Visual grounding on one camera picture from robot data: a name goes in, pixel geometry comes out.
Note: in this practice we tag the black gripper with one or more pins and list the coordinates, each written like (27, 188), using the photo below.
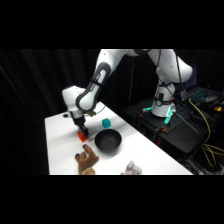
(78, 120)

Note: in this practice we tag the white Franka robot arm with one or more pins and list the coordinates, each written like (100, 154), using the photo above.
(87, 99)

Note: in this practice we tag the teal cube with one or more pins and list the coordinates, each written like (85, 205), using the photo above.
(106, 123)

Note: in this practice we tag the black bowl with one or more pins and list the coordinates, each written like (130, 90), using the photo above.
(108, 141)

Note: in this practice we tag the brown plush toy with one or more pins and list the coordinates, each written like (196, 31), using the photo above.
(87, 160)

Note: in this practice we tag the white plush toy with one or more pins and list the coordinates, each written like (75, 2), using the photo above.
(132, 168)

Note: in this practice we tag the black robot stand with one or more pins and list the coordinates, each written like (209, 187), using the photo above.
(180, 133)

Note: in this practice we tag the laptop with lit keyboard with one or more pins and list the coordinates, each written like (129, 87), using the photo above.
(203, 95)

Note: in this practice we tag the small yellow device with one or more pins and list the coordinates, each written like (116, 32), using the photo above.
(218, 109)

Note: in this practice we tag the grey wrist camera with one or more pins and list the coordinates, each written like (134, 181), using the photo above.
(66, 115)

